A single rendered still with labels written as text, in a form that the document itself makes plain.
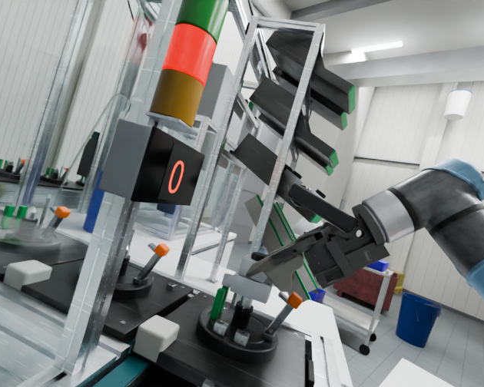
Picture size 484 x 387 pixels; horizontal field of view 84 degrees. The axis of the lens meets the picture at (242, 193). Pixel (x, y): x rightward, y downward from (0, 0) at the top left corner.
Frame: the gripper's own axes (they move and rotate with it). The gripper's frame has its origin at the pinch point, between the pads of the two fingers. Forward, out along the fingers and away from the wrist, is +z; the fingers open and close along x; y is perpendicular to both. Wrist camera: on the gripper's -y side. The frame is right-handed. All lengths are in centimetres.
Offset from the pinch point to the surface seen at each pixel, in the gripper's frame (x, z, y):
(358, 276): 454, -40, 125
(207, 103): 105, 8, -91
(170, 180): -20.1, -0.8, -13.3
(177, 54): -21.6, -8.0, -24.3
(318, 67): 21, -32, -35
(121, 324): -10.3, 19.4, -1.5
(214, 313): -2.0, 9.3, 4.1
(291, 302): -1.0, -3.1, 7.6
